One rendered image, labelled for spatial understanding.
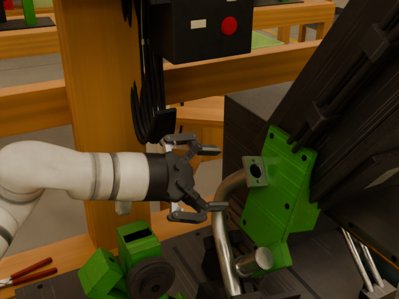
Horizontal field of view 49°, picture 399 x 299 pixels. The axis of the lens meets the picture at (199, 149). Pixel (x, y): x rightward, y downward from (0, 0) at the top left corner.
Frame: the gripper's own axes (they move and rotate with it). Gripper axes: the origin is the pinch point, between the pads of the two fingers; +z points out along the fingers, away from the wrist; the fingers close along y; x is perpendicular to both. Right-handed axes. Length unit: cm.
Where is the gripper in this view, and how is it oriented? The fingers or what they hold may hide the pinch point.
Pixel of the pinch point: (219, 177)
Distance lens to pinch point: 74.1
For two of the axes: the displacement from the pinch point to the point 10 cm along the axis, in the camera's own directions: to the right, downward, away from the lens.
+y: -1.2, -9.4, 3.1
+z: 8.8, 0.4, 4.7
